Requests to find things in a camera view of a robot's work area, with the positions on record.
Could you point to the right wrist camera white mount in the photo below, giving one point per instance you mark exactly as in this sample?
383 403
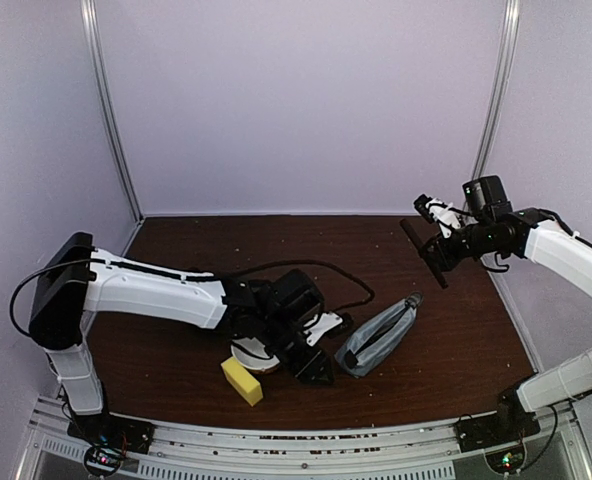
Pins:
445 215

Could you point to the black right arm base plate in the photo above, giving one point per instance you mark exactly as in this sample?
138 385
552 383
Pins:
474 433

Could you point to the black comb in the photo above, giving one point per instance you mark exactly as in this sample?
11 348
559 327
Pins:
424 253

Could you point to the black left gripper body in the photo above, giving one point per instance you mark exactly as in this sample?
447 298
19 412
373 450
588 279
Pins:
298 366

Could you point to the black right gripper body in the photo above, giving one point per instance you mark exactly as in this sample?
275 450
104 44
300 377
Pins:
480 241

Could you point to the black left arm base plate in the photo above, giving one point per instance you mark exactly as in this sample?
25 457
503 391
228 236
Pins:
114 432

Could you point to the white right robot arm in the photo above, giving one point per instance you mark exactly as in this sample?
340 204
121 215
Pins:
552 295

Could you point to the yellow sponge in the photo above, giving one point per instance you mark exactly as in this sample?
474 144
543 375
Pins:
244 383

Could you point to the grey zip pouch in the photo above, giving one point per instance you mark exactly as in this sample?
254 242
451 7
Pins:
371 343

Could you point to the right aluminium corner post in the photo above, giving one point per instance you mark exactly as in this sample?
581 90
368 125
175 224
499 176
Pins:
505 59

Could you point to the left aluminium corner post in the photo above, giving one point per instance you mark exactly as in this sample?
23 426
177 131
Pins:
93 39

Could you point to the white ceramic bowl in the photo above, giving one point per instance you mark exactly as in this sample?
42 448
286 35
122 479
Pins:
250 353

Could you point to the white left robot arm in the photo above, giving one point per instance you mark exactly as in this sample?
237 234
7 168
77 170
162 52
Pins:
82 278

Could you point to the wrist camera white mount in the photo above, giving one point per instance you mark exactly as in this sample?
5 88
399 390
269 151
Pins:
328 325
445 215

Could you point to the aluminium corner post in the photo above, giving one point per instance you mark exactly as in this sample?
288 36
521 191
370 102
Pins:
505 59
93 39

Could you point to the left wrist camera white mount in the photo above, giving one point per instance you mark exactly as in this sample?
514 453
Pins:
328 325

